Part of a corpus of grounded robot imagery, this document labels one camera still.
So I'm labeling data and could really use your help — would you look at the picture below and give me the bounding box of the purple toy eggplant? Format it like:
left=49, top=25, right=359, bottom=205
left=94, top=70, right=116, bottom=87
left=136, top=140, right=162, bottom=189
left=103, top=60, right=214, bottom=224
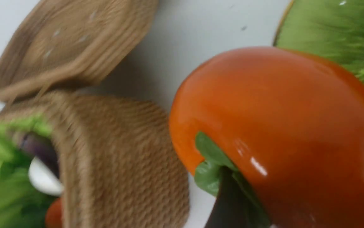
left=17, top=131, right=60, bottom=179

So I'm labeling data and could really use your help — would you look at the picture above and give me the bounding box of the woven wicker basket lid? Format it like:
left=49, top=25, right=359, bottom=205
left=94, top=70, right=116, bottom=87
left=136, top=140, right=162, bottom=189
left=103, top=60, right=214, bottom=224
left=0, top=0, right=159, bottom=103

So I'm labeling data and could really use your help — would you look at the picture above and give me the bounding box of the orange toy persimmon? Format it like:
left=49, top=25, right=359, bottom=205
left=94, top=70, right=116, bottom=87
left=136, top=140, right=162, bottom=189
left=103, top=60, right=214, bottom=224
left=169, top=47, right=364, bottom=228

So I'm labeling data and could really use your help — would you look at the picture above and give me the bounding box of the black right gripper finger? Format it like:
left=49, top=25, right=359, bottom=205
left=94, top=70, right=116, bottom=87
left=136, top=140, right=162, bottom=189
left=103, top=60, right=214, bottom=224
left=205, top=167, right=249, bottom=228

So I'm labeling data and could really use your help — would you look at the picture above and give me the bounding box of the orange toy carrot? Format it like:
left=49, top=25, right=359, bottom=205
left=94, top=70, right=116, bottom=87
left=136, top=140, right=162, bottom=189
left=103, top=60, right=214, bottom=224
left=45, top=198, right=63, bottom=228

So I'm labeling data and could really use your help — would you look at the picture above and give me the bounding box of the white toy radish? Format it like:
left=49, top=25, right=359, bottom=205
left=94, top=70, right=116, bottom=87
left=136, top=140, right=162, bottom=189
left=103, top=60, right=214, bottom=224
left=28, top=157, right=64, bottom=197

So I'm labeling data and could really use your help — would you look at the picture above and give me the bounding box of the green glass plate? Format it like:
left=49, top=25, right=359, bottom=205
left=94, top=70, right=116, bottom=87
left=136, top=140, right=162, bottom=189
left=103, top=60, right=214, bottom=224
left=273, top=0, right=364, bottom=84

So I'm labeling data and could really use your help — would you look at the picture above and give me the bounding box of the woven wicker basket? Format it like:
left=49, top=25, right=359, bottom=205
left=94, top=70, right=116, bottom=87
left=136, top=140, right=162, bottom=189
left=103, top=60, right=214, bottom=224
left=0, top=92, right=190, bottom=228

